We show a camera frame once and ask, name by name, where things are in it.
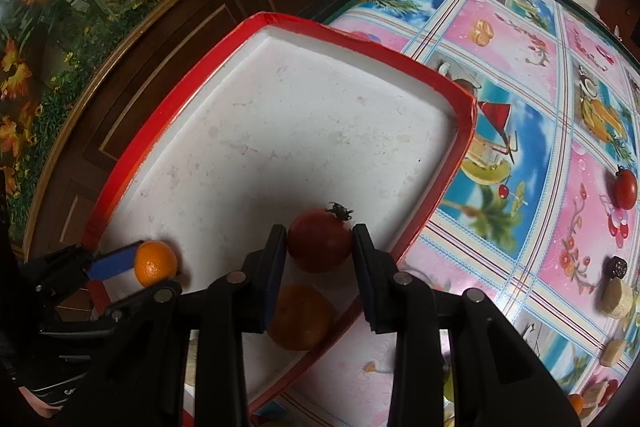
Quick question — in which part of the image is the red tomato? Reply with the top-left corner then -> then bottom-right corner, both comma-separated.
612,166 -> 639,211
286,202 -> 355,274

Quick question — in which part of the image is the red-rimmed white tray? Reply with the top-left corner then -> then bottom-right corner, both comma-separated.
81,11 -> 480,415

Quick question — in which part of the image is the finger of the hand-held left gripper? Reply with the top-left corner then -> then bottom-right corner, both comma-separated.
20,242 -> 142,290
37,279 -> 182,343

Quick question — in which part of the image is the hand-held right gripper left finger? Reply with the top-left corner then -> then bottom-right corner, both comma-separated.
65,223 -> 290,427

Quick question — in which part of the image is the dark wooden cabinet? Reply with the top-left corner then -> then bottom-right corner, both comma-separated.
22,0 -> 396,258

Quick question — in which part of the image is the printed tablecloth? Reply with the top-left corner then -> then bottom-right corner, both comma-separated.
185,0 -> 640,427

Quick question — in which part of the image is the dark date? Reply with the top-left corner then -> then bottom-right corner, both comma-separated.
605,256 -> 629,279

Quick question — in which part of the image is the floral wall panel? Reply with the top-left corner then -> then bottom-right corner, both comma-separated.
0,0 -> 301,233

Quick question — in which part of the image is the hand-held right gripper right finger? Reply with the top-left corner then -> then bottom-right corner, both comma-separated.
351,223 -> 582,427

